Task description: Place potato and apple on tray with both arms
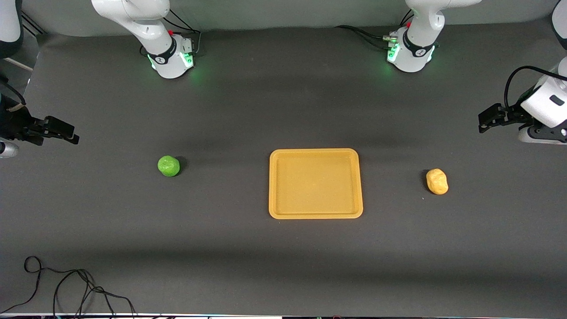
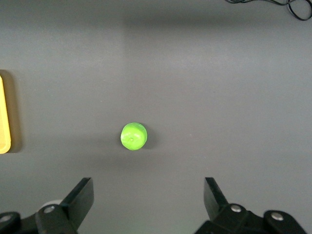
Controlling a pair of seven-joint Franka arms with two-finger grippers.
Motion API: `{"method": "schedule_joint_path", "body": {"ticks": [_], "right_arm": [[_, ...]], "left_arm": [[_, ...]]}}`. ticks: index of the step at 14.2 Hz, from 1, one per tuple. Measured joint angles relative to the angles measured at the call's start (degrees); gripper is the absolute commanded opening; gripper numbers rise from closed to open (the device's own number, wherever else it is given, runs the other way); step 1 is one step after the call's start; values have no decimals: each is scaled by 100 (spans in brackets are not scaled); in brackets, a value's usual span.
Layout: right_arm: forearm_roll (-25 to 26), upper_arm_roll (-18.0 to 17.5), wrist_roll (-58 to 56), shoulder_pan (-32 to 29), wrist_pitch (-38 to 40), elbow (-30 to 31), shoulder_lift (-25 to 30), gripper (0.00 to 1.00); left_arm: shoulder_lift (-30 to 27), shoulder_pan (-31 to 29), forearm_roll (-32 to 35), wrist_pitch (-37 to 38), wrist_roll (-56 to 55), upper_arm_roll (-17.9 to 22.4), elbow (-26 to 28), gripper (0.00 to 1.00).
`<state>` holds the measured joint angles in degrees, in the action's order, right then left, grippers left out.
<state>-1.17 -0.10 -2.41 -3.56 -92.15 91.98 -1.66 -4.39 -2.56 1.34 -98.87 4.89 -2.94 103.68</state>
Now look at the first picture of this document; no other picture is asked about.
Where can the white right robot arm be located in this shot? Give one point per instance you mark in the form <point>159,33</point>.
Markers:
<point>146,26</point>

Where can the yellow potato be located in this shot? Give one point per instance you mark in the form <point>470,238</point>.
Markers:
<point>437,181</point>

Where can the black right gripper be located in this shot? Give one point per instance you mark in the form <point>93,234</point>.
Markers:
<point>15,122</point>

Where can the yellow plastic tray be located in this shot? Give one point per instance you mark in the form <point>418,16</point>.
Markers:
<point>315,184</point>

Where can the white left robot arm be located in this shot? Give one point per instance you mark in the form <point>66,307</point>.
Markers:
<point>418,31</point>

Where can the green apple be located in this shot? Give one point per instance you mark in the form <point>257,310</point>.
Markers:
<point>168,166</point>

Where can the dark grey table cover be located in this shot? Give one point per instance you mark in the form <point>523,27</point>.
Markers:
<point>221,110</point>

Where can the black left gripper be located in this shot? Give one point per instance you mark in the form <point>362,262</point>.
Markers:
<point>514,114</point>

